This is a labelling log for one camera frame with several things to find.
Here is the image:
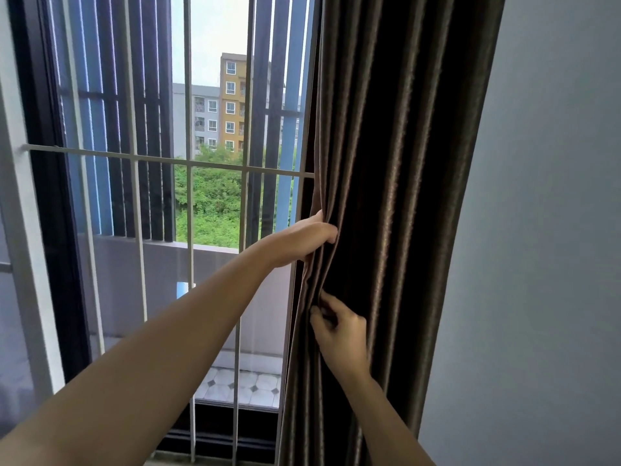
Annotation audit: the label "person's right hand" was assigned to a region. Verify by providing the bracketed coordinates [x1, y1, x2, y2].
[310, 291, 371, 380]

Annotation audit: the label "person's left hand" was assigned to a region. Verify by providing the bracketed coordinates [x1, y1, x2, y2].
[263, 210, 339, 268]

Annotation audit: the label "dark brown curtain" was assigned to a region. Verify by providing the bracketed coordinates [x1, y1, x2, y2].
[278, 0, 507, 466]

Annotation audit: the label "person's right forearm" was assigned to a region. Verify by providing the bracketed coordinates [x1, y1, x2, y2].
[335, 373, 436, 466]

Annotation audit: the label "person's left forearm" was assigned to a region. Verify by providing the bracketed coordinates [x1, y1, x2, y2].
[0, 242, 276, 466]

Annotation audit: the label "green trees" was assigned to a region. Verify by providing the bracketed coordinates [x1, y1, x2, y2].
[174, 144, 298, 249]

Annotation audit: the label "white metal window grille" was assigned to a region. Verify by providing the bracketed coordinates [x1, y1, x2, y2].
[20, 0, 316, 464]

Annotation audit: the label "yellow apartment building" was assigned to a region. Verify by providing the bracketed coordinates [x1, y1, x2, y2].
[219, 52, 248, 153]

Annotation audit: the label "grey apartment building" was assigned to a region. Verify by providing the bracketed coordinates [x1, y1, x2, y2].
[173, 83, 222, 159]

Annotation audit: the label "blue and black vertical louvers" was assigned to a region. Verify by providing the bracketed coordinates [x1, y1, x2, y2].
[49, 0, 316, 248]

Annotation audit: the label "grey balcony parapet wall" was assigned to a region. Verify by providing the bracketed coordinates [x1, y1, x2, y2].
[80, 233, 292, 357]

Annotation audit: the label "black window frame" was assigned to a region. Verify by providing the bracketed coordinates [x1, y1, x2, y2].
[7, 0, 321, 465]

